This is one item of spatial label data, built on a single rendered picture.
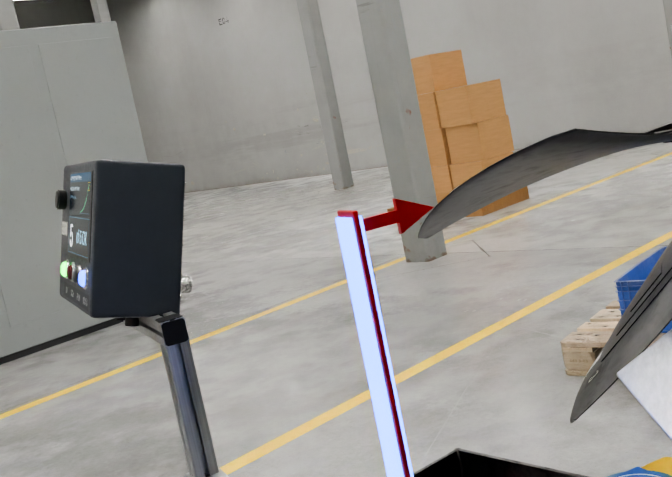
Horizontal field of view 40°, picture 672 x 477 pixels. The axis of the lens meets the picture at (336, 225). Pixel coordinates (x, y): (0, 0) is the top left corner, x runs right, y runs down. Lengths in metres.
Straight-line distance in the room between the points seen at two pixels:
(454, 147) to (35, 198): 4.10
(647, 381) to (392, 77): 6.14
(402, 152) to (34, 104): 2.68
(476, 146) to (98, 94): 3.63
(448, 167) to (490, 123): 0.58
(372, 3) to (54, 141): 2.52
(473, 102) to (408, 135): 2.08
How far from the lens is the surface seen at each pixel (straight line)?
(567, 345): 3.90
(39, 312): 6.84
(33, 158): 6.87
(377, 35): 6.89
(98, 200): 1.12
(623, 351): 0.92
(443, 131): 9.07
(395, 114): 6.86
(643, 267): 4.14
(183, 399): 1.11
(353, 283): 0.60
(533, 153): 0.59
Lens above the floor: 1.26
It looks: 7 degrees down
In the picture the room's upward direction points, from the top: 11 degrees counter-clockwise
